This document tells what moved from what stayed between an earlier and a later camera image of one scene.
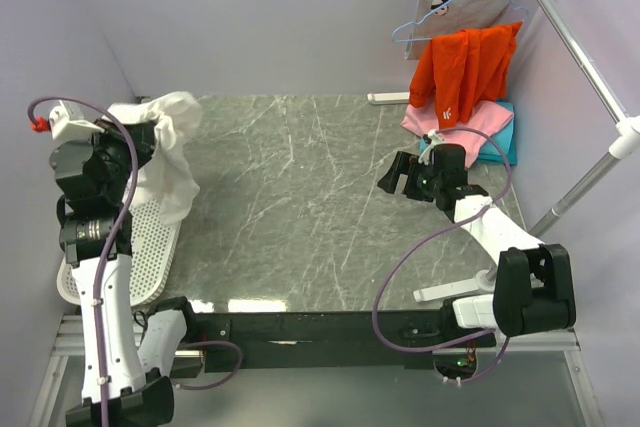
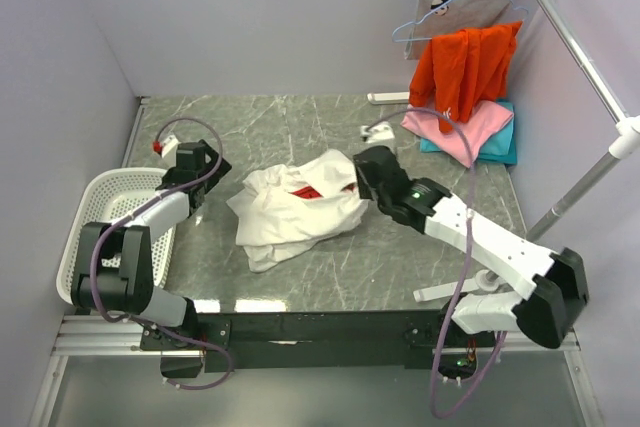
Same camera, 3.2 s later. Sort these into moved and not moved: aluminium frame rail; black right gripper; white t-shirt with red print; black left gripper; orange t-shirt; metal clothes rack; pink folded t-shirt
Moved: white t-shirt with red print; black left gripper; black right gripper
Not moved: aluminium frame rail; orange t-shirt; metal clothes rack; pink folded t-shirt
